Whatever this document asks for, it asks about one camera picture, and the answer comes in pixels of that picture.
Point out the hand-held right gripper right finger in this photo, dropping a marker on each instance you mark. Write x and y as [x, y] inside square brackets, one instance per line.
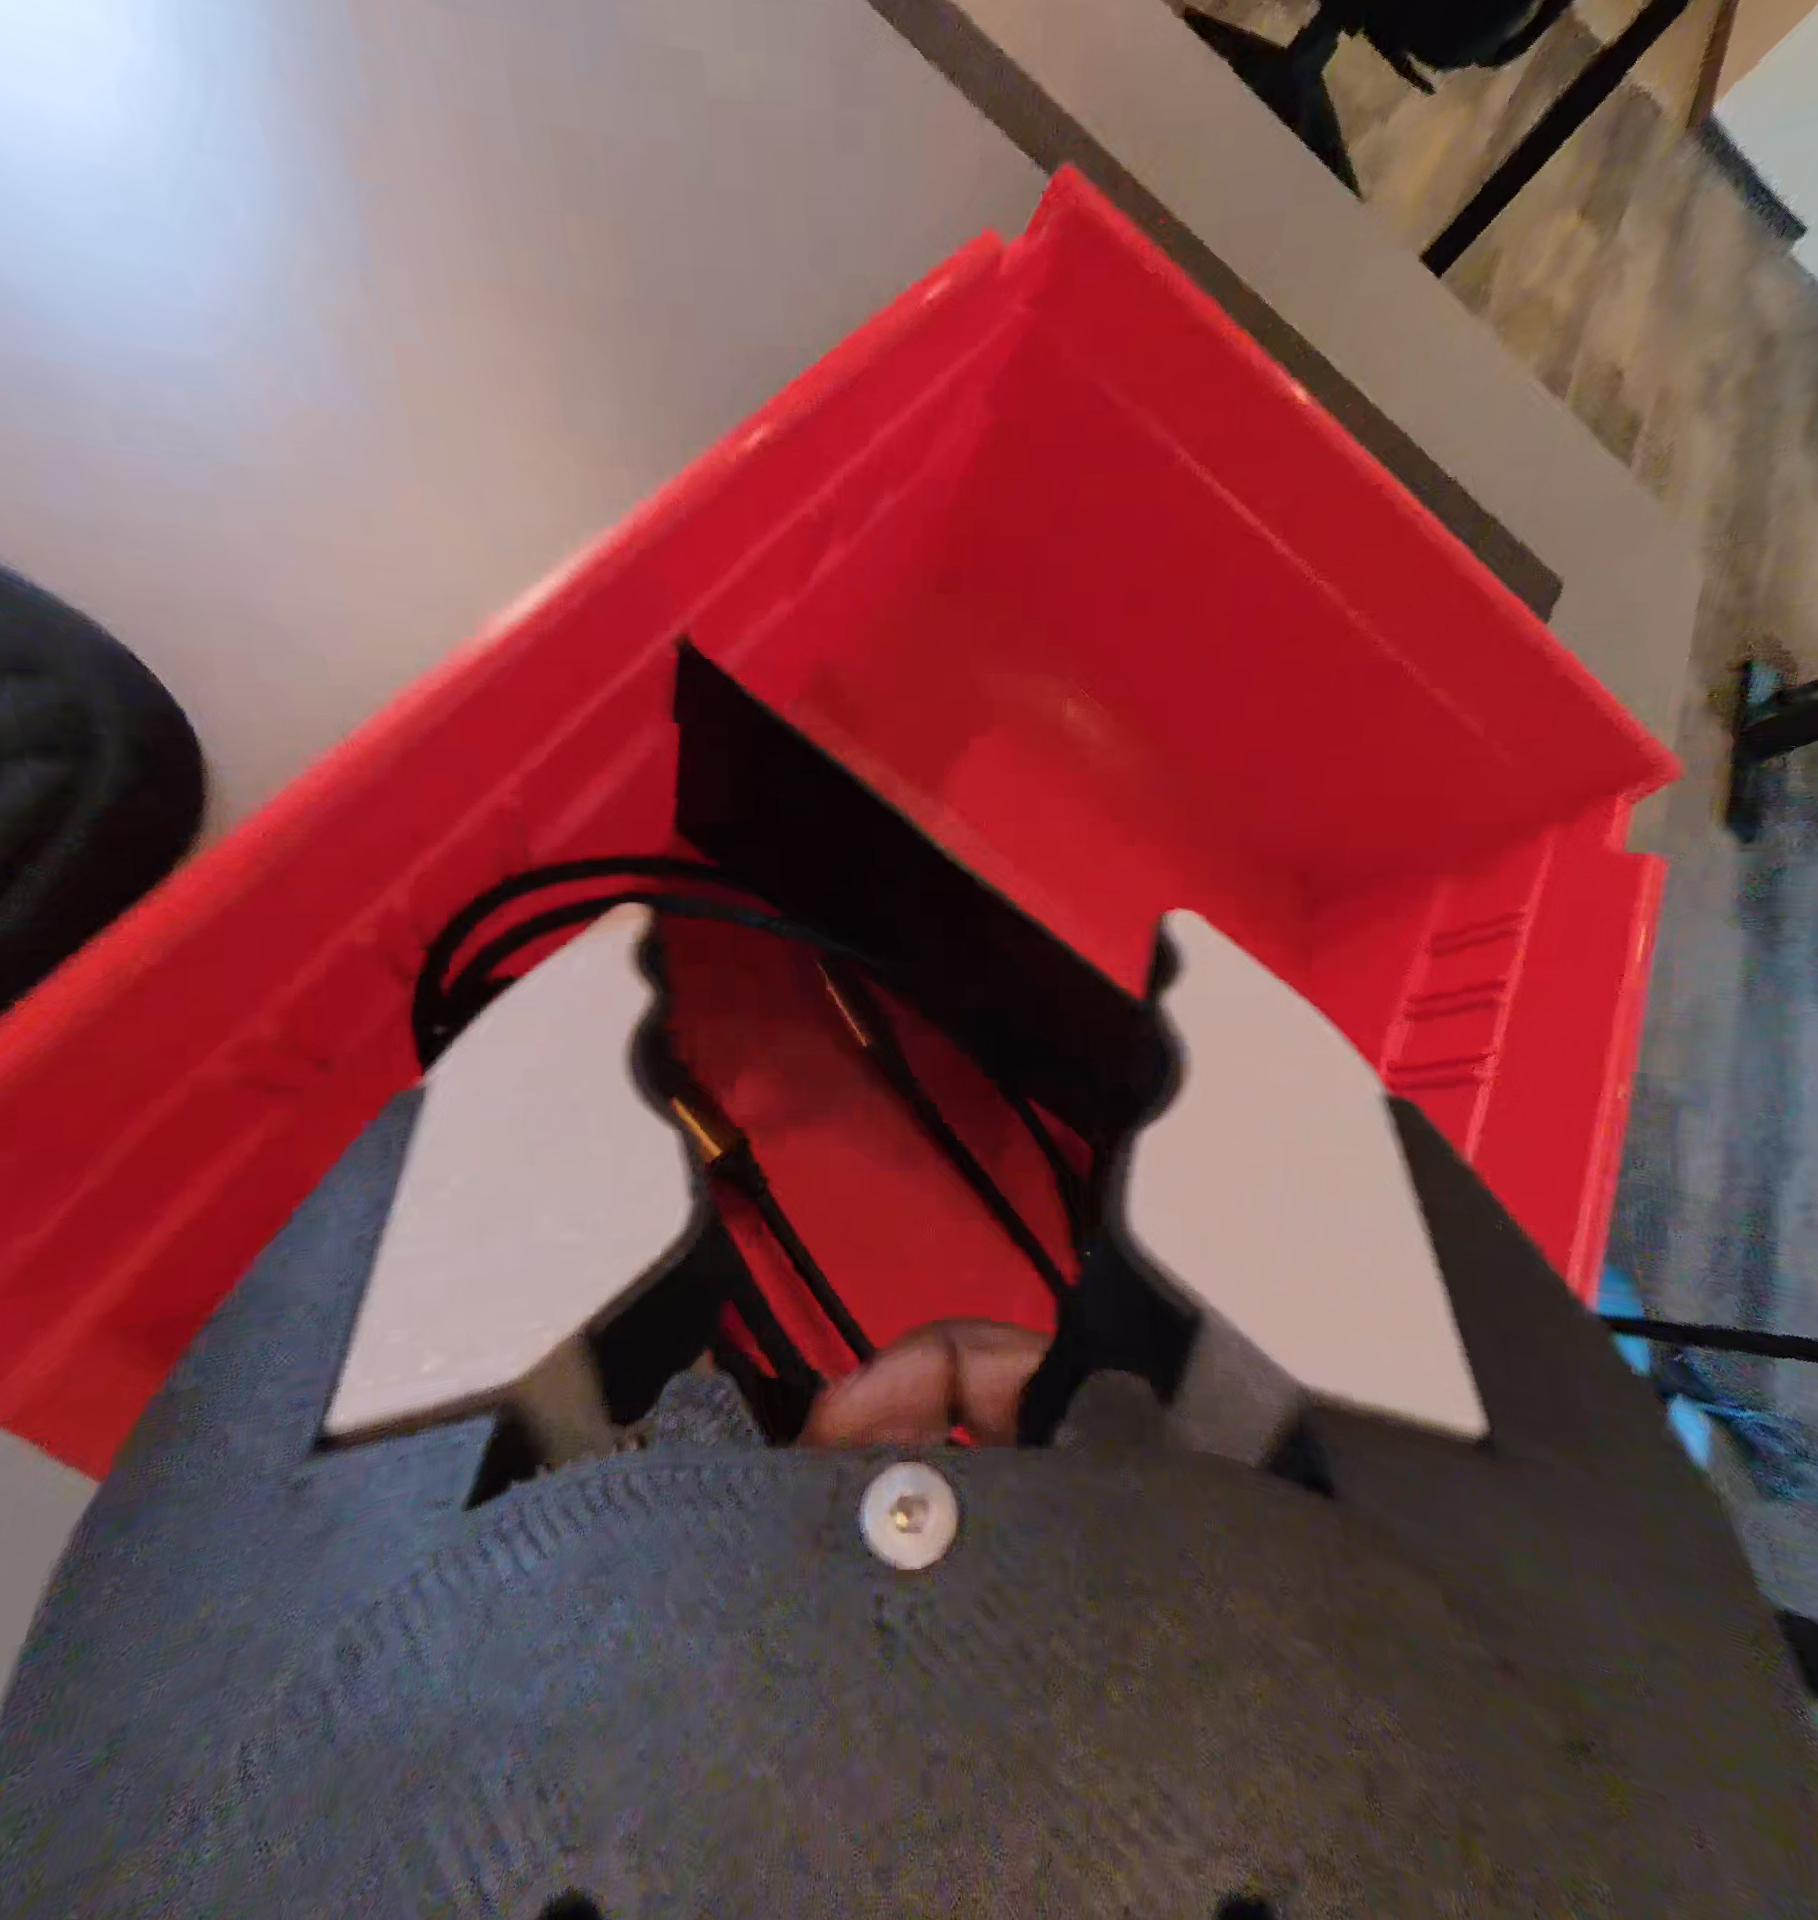
[1298, 1170]

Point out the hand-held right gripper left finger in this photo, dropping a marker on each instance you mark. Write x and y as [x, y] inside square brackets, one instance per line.
[519, 1170]

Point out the red plastic bin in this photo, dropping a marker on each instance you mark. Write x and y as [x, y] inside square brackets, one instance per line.
[1148, 601]

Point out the person's right hand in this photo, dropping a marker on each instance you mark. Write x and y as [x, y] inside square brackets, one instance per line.
[925, 1388]

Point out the black honeycomb wrist rest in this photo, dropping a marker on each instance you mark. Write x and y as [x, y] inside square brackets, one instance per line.
[54, 780]

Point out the black office chair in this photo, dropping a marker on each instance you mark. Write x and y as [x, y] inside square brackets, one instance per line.
[1375, 44]

